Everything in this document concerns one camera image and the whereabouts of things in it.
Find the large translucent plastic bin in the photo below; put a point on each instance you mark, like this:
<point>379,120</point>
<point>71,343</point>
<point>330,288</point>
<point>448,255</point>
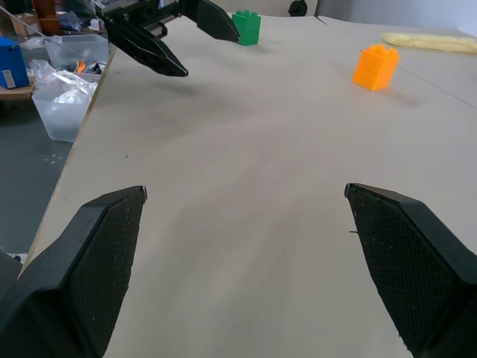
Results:
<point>71,50</point>

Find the brown wooden furniture leg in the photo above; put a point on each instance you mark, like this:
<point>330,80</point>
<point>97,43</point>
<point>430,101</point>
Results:
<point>44,16</point>

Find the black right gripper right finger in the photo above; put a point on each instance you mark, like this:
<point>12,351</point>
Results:
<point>417,268</point>

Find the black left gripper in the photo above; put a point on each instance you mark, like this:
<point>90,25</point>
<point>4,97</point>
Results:
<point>138,11</point>

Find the cardboard box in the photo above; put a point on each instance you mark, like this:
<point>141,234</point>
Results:
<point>18,23</point>

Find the green toy brick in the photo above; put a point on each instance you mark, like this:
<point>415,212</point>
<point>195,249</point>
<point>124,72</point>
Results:
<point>248,30</point>

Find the small translucent plastic bin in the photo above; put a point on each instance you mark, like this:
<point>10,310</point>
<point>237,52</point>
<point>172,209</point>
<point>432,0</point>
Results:
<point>61,119</point>

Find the orange toy brick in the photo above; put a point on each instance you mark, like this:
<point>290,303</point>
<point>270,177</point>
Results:
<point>374,69</point>

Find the black round knob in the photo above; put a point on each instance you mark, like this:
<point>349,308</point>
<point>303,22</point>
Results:
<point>298,7</point>

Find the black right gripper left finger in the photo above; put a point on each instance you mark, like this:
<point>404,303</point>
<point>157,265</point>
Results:
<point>74,283</point>

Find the blue box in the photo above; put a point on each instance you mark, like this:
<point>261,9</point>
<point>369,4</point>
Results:
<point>11,61</point>

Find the crumpled clear plastic bag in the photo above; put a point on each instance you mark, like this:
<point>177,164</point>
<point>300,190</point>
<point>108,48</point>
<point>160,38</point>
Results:
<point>65,84</point>

